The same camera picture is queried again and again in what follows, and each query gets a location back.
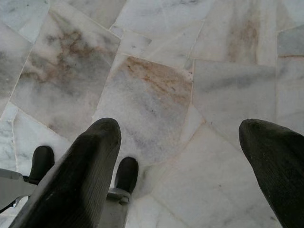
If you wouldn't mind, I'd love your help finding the black robot right foot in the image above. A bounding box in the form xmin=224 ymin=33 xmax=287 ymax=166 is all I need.
xmin=114 ymin=156 xmax=139 ymax=194

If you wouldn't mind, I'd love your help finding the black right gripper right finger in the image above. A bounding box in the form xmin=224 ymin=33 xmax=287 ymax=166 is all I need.
xmin=238 ymin=118 xmax=304 ymax=228

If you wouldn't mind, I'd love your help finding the black robot left foot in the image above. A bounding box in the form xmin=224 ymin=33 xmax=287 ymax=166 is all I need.
xmin=28 ymin=145 xmax=56 ymax=185

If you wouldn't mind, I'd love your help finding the black robot foot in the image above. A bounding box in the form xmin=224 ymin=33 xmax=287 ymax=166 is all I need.
xmin=28 ymin=145 xmax=56 ymax=185
xmin=114 ymin=156 xmax=139 ymax=194

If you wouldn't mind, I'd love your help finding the grey robot left leg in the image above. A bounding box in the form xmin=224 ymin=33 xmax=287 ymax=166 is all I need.
xmin=0 ymin=168 xmax=37 ymax=212

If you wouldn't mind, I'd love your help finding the grey robot leg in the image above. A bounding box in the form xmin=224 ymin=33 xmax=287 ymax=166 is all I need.
xmin=0 ymin=168 xmax=37 ymax=212
xmin=98 ymin=187 xmax=132 ymax=228

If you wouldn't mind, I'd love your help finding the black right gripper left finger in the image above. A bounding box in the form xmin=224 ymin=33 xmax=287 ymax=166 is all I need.
xmin=9 ymin=118 xmax=122 ymax=228

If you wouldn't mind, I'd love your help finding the grey robot right leg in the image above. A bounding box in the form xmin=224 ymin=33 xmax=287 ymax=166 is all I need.
xmin=98 ymin=187 xmax=132 ymax=228

